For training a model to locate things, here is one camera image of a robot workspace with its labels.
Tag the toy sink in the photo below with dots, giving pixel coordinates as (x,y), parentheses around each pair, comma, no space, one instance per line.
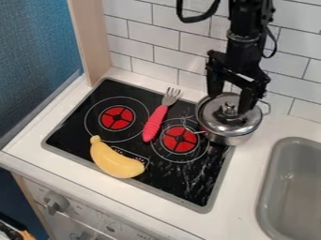
(290,190)

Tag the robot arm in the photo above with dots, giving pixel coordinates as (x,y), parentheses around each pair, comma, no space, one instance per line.
(244,22)

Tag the silver pot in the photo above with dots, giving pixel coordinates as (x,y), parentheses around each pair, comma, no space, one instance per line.
(227,132)

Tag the yellow toy banana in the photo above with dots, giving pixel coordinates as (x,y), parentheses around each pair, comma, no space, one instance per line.
(113,159)

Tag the silver lid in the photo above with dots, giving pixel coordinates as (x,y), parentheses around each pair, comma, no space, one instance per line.
(229,113)

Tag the toy stove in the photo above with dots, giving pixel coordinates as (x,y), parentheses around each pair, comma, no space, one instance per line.
(140,142)

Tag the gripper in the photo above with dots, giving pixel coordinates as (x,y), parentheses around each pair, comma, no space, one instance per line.
(239,67)

